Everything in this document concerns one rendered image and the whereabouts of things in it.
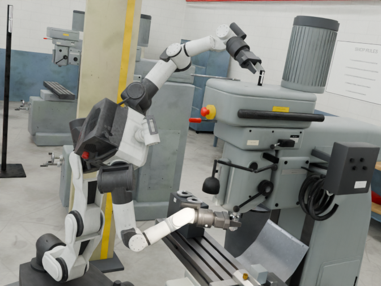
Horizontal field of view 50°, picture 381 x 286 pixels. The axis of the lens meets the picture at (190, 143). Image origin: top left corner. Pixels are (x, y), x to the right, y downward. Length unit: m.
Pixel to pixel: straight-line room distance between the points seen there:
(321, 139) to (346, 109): 4.96
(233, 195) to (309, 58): 0.68
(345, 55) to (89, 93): 4.76
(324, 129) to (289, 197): 0.35
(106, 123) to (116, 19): 1.62
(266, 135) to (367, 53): 5.19
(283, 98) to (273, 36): 6.70
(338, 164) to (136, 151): 0.86
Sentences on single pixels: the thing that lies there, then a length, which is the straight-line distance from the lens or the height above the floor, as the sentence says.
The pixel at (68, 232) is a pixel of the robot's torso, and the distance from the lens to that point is 2.29.
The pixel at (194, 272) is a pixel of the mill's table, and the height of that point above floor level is 0.93.
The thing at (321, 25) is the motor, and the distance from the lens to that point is 1.90.
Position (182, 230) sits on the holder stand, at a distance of 2.33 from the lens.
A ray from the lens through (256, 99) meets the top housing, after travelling 1.67.
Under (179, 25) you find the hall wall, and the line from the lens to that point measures 11.66.
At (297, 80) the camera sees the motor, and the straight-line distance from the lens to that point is 1.90.
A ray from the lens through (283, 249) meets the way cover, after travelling 2.24.
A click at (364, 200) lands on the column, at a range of 2.27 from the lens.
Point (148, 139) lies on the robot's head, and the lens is 1.78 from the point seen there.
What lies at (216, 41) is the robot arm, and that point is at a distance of 2.03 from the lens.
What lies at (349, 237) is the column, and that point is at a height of 1.19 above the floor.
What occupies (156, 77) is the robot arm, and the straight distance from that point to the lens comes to 1.99.
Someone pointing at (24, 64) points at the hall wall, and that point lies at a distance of 10.56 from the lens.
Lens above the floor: 2.04
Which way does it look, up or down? 14 degrees down
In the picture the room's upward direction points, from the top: 9 degrees clockwise
